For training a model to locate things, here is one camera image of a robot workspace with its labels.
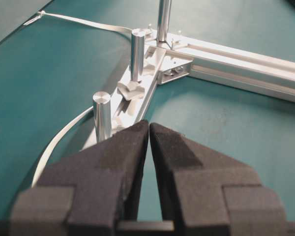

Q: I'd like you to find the far aluminium post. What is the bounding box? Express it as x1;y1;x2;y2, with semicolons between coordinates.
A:
157;0;172;42

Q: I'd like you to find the aluminium post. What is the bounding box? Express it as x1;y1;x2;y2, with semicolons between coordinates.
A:
130;29;145;82
157;0;172;42
92;91;112;143

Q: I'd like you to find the aluminium extrusion frame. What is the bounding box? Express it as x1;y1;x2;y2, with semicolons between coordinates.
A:
85;35;295;148

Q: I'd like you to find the near aluminium post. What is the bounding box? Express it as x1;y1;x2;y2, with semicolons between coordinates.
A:
92;91;112;143

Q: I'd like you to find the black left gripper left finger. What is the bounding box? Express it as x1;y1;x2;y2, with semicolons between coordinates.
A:
10;119;148;236

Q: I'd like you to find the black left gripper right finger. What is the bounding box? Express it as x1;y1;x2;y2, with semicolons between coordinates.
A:
149;123;287;236

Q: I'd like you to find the middle aluminium post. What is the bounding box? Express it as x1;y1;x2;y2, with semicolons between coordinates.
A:
130;29;145;82

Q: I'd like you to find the white cable tie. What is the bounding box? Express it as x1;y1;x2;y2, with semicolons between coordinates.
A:
23;10;45;26

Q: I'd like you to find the white flat ethernet cable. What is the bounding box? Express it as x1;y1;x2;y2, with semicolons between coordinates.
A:
30;12;133;189

